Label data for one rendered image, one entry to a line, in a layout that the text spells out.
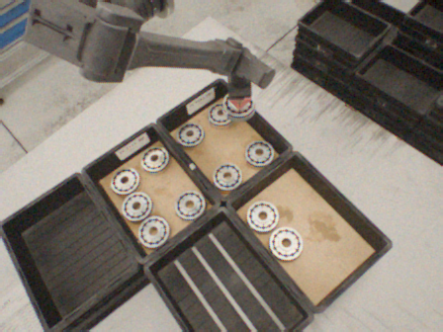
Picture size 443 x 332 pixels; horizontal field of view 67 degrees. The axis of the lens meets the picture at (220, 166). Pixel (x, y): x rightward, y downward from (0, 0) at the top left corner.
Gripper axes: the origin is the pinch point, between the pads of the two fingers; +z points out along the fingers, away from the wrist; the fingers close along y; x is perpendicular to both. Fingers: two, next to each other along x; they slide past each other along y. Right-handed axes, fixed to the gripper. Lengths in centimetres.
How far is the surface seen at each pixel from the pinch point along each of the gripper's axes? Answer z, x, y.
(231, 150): 22.2, 2.7, -5.4
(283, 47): 103, -40, 126
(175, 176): 23.0, 23.0, -14.5
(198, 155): 22.7, 15.0, -6.7
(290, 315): 22, -12, -61
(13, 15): 64, 142, 125
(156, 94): 36, 36, 33
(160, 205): 23.2, 27.7, -25.0
